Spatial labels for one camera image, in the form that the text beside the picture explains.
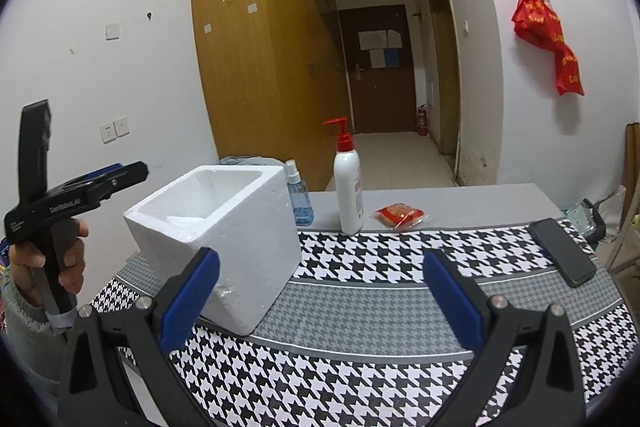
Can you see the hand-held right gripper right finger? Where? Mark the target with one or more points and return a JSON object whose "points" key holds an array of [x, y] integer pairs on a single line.
{"points": [[452, 302]]}

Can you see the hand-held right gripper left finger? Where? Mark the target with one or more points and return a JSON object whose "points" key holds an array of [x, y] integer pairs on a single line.
{"points": [[192, 302]]}

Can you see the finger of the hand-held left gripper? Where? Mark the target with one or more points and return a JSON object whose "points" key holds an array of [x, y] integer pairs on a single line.
{"points": [[107, 170], [125, 174]]}

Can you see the white foam box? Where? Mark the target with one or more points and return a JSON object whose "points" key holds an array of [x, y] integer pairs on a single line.
{"points": [[250, 247]]}

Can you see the person's left forearm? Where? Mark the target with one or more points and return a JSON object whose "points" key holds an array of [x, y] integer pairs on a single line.
{"points": [[30, 337]]}

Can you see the person's left hand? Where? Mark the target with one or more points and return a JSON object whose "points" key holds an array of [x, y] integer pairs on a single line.
{"points": [[25, 272]]}

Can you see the red snack packet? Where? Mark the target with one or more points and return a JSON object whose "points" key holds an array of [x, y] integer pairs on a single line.
{"points": [[400, 214]]}

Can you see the blue grey cloth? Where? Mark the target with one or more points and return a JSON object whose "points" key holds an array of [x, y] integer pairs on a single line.
{"points": [[240, 160]]}

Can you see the black smartphone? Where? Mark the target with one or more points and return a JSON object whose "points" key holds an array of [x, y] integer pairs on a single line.
{"points": [[562, 252]]}

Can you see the houndstooth table runner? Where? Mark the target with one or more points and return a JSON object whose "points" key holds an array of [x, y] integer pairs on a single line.
{"points": [[350, 382]]}

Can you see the blue spray bottle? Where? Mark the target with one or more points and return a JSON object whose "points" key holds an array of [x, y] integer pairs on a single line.
{"points": [[300, 207]]}

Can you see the wooden wardrobe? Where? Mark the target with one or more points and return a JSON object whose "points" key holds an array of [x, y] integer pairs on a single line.
{"points": [[240, 82]]}

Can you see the white pump bottle red pump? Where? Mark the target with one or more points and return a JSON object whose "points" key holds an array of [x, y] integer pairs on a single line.
{"points": [[348, 192]]}

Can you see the red fire extinguisher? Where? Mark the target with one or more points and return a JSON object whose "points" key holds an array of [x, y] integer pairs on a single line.
{"points": [[423, 122]]}

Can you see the dark brown entrance door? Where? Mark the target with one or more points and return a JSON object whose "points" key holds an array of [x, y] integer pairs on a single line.
{"points": [[380, 102]]}

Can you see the wooden board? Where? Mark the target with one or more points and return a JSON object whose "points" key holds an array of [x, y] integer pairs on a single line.
{"points": [[632, 162]]}

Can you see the brown side door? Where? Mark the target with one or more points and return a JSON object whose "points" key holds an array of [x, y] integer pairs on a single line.
{"points": [[445, 67]]}

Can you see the blue paper notice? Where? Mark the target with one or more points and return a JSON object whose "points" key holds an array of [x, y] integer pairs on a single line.
{"points": [[392, 58]]}

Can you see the white paper notice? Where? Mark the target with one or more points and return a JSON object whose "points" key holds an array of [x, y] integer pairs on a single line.
{"points": [[372, 40], [394, 39]]}

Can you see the red printed bag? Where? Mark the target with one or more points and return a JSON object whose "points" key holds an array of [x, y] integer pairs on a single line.
{"points": [[537, 19]]}

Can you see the white wall socket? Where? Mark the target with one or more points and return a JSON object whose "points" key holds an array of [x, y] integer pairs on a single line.
{"points": [[107, 131], [121, 127]]}

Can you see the white wall switch plate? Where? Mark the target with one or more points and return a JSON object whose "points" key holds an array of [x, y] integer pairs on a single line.
{"points": [[112, 32]]}

